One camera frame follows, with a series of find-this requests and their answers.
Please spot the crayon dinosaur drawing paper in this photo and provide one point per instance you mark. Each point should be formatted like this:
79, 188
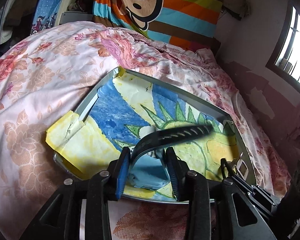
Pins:
110, 110

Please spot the brown hanging cloth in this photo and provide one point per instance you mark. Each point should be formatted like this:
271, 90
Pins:
236, 2

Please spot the wardrobe with hanging clothes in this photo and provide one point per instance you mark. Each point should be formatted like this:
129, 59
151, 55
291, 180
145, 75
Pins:
5, 30

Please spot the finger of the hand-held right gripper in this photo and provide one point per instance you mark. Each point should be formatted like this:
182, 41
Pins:
233, 177

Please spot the pink floral bedsheet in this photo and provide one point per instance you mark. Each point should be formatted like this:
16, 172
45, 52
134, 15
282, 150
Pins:
40, 80

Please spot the wooden bed headboard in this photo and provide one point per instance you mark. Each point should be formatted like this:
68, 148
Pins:
216, 47

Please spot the window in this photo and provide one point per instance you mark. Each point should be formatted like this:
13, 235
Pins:
292, 45

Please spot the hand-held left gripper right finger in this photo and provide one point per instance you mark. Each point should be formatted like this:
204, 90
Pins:
175, 177

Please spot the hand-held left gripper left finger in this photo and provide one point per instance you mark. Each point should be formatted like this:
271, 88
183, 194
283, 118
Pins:
121, 175

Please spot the striped monkey print blanket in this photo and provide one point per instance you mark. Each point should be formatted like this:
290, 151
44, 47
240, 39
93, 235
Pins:
190, 17

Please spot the silver square pendant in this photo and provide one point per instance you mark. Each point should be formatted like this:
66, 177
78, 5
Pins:
243, 171

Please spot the blue dotted curtain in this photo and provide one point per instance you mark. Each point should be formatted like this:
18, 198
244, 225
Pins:
47, 5

